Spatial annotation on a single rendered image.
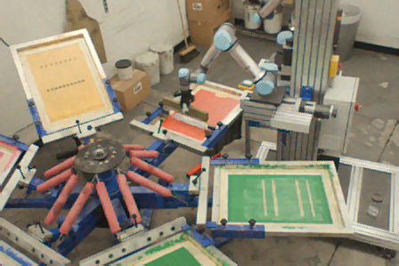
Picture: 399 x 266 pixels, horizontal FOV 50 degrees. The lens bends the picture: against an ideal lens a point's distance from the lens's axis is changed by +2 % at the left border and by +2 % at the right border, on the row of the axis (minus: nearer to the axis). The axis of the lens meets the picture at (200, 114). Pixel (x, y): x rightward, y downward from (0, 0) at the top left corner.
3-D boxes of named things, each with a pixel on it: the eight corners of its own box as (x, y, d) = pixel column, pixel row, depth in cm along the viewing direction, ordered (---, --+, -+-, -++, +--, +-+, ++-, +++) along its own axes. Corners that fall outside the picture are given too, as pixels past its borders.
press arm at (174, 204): (305, 203, 271) (305, 197, 268) (306, 210, 266) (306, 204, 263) (115, 202, 282) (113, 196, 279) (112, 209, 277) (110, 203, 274)
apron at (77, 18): (104, 60, 517) (84, -28, 455) (109, 61, 513) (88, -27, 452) (71, 80, 482) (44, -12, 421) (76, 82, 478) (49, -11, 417)
